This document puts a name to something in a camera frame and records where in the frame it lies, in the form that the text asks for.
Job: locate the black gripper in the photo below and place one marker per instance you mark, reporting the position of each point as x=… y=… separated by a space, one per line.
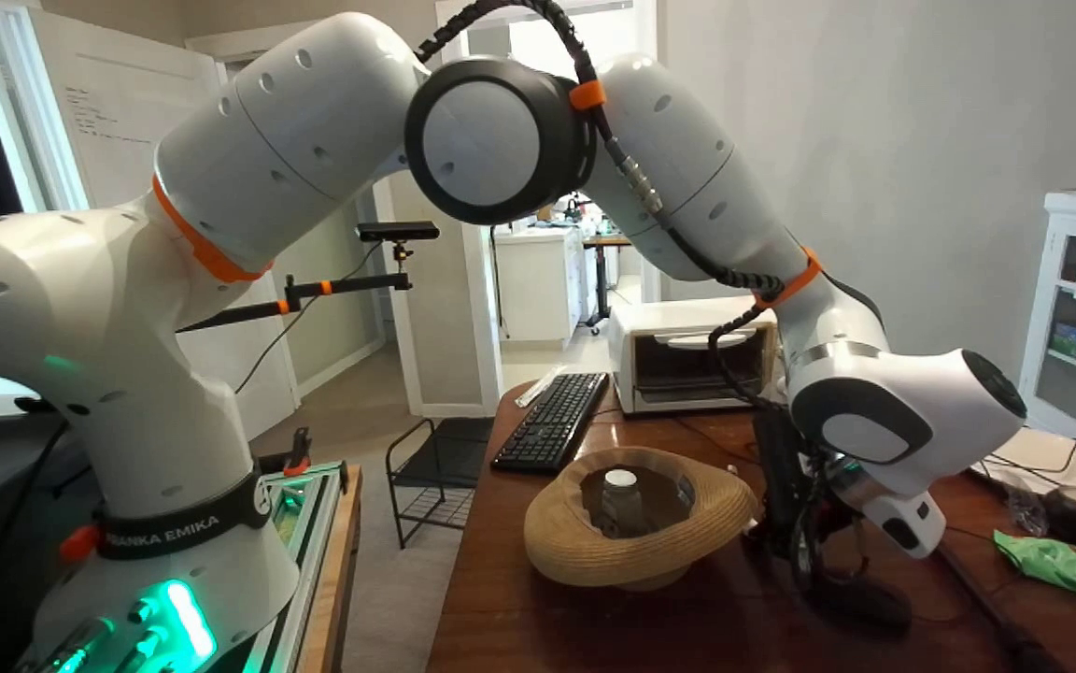
x=793 y=471

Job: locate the black computer keyboard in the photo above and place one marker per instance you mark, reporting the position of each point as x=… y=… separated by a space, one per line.
x=549 y=424

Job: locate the green crumpled wrapper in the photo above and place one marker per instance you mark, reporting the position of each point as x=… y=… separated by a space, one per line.
x=1047 y=562

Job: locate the white whiteboard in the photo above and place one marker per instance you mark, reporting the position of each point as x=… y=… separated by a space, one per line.
x=103 y=113

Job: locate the long black rod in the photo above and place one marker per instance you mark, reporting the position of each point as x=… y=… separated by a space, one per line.
x=991 y=610

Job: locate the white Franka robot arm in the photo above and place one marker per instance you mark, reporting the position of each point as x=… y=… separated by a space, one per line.
x=316 y=126

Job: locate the white capped bottle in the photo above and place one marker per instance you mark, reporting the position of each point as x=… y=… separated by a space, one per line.
x=618 y=476

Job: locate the white door panel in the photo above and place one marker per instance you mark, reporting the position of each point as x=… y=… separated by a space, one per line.
x=439 y=324

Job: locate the black metal chair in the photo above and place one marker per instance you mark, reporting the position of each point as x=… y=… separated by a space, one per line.
x=444 y=453

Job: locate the tan straw hat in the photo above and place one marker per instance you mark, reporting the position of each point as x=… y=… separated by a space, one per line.
x=563 y=536

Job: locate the blue tape roll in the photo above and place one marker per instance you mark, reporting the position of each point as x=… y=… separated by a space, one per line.
x=618 y=504

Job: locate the white kitchen counter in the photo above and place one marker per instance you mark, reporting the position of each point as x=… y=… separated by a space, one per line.
x=540 y=292

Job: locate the black stereo camera bar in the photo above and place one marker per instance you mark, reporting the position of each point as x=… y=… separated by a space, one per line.
x=392 y=230

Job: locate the white round plate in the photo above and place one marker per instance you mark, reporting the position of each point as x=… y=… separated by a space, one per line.
x=1061 y=468

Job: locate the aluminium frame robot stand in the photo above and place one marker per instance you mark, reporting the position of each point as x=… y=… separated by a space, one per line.
x=316 y=536

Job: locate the white microwave oven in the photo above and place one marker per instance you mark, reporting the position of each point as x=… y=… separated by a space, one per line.
x=689 y=326

